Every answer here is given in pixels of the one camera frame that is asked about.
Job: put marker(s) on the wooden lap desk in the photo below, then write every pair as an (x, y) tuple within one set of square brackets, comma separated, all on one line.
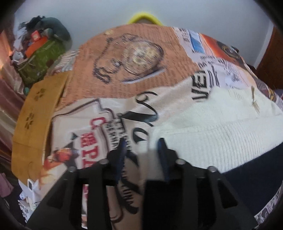
[(32, 132)]

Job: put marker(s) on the grey plush toy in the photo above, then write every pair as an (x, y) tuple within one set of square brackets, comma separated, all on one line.
[(54, 28)]

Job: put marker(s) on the orange box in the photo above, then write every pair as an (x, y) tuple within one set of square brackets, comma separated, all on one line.
[(35, 46)]

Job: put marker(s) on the newspaper print bed blanket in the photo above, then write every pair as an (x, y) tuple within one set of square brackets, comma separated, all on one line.
[(126, 81)]

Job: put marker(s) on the pile of papers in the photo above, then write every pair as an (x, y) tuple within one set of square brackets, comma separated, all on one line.
[(29, 198)]

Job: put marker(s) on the brown wooden door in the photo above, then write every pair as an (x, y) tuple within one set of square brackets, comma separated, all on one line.
[(270, 68)]

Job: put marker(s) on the black white striped sweater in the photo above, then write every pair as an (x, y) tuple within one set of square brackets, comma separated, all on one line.
[(237, 131)]

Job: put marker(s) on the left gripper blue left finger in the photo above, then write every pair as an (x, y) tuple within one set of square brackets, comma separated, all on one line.
[(61, 208)]

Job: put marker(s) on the green patterned storage basket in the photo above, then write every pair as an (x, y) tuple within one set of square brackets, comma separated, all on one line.
[(34, 68)]

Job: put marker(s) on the striped red orange curtain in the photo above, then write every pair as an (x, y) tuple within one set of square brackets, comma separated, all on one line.
[(12, 99)]

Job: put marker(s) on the yellow foam bed rail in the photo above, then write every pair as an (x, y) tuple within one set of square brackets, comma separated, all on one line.
[(144, 17)]

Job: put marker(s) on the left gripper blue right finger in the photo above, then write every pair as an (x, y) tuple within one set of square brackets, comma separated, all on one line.
[(189, 197)]

